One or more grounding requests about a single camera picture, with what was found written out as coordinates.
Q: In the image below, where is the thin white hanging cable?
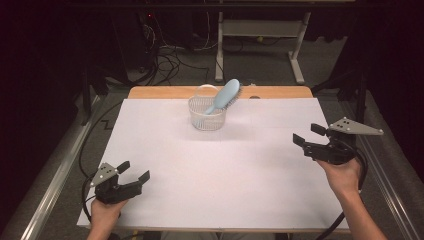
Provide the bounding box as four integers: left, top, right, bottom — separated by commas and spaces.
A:
204, 11, 213, 50

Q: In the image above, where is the aluminium floor rail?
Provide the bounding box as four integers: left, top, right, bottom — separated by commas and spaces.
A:
19, 95, 102, 240
339, 99, 424, 240

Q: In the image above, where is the white sheet table cover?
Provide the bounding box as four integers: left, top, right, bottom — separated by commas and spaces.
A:
76, 97, 351, 231

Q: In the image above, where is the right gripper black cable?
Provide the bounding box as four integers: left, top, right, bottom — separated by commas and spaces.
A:
314, 149, 370, 240

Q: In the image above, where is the black metal stand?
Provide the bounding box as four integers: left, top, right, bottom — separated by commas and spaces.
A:
80, 65, 110, 127
311, 62, 370, 135

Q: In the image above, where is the black computer case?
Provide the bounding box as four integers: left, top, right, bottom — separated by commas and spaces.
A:
110, 12, 158, 74

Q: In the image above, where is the light blue hairbrush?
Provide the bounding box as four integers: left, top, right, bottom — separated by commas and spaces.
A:
203, 78, 242, 116

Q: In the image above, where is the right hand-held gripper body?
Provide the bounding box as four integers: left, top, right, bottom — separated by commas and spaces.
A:
302, 116, 385, 166

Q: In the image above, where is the person's right hand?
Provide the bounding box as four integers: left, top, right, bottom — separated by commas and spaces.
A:
316, 156, 363, 202

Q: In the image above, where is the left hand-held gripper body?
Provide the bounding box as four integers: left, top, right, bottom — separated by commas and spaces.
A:
89, 162, 145, 205

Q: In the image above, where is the long black floor cable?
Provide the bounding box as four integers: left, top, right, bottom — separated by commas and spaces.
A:
78, 99, 125, 179

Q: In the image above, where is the person's left hand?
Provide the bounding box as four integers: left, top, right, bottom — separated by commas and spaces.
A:
90, 198, 130, 232

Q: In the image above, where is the white metal desk frame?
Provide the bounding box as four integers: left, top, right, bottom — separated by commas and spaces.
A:
214, 11, 313, 85

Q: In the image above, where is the tangle of black floor cables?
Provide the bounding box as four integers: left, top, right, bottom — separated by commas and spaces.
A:
139, 13, 212, 87

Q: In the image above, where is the white plastic slotted basket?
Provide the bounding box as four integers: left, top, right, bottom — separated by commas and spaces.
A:
187, 84, 229, 132

